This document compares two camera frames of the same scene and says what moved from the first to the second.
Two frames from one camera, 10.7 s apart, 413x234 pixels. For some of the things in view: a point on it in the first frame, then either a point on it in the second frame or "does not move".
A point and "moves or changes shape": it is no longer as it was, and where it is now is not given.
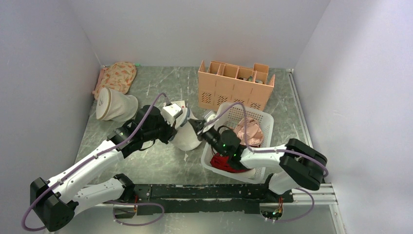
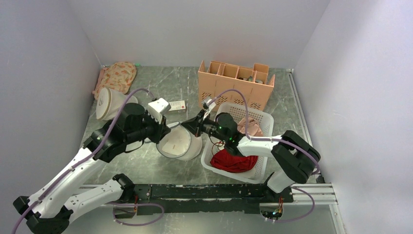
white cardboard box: x=181 y=103 does not move
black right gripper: x=197 y=124 to x=195 y=125
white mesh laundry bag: x=113 y=106 does not move
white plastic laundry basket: x=227 y=117 does not move
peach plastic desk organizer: x=221 y=83 does not move
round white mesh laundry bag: x=185 y=138 moves or changes shape
